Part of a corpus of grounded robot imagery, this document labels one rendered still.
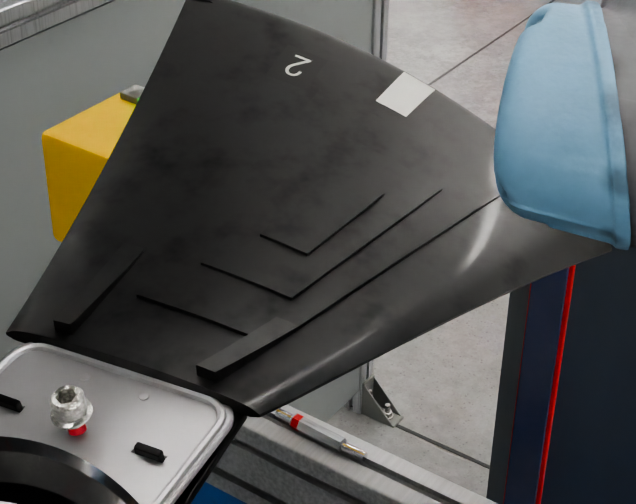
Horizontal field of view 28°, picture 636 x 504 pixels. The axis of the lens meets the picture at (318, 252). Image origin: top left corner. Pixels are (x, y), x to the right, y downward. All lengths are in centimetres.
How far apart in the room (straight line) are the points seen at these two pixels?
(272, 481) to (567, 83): 61
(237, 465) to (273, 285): 53
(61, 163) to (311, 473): 29
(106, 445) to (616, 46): 20
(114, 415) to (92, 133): 48
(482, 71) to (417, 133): 302
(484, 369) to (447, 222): 190
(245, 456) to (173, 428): 55
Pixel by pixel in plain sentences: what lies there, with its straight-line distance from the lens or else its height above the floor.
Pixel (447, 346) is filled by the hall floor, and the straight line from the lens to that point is 246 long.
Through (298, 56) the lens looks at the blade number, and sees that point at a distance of 59.
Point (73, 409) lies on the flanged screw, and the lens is 41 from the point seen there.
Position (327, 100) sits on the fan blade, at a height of 123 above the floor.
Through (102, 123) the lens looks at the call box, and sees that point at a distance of 90.
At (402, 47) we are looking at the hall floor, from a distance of 370.
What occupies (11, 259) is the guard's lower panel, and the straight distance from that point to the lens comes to 142.
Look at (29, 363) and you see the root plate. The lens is 45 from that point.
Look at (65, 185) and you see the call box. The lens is 90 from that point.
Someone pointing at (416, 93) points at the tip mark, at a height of 122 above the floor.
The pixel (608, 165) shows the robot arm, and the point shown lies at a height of 129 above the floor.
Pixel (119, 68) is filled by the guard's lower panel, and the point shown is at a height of 88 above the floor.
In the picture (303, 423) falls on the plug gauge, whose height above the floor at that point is 87.
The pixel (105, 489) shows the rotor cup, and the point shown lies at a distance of 35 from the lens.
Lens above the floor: 148
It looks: 33 degrees down
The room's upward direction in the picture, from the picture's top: 1 degrees clockwise
